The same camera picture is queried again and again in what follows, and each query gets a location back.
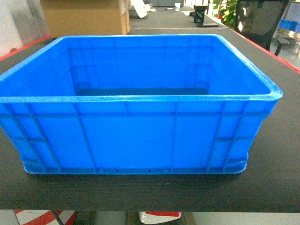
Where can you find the large blue plastic crate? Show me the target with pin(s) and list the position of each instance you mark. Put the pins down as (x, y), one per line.
(137, 104)

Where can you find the brown cardboard box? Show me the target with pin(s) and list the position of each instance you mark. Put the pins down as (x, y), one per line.
(86, 17)

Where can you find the white foam piece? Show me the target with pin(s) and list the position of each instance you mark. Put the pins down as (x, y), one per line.
(140, 7)

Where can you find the white paper cup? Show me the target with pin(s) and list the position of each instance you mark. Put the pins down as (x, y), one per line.
(177, 6)

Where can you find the black stand device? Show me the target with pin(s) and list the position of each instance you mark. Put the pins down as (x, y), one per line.
(198, 16)

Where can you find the green potted plant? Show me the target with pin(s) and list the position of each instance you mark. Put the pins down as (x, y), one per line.
(226, 11)

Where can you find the black mesh office chair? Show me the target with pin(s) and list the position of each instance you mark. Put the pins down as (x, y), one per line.
(257, 20)

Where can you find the small blue bin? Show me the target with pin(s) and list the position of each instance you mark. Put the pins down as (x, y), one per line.
(289, 25)

